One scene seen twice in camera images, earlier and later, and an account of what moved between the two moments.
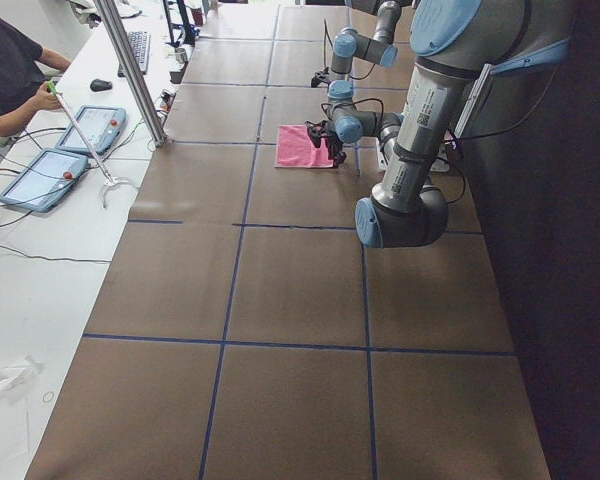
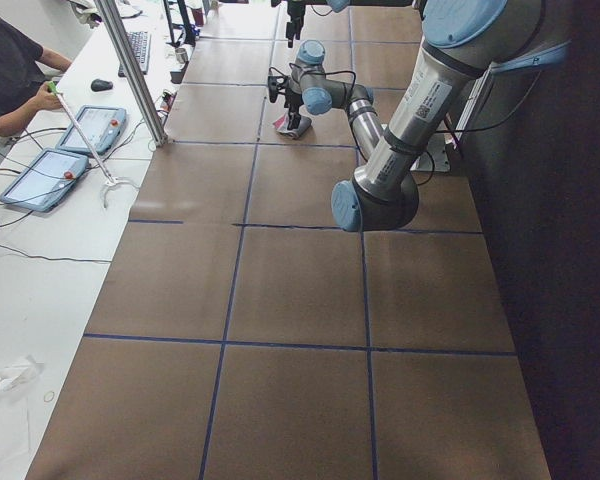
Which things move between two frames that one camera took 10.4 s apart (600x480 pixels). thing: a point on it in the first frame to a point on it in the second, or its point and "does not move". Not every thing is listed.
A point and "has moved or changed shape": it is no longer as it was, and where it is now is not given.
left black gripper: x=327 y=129 to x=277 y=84
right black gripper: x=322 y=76 to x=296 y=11
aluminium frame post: x=133 y=70 does not move
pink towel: x=295 y=148 has moved or changed shape
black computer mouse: x=98 y=85 does not move
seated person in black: x=12 y=80 does not move
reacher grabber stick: x=110 y=180 does not move
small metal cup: x=181 y=55 does not move
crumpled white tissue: x=10 y=377 does not move
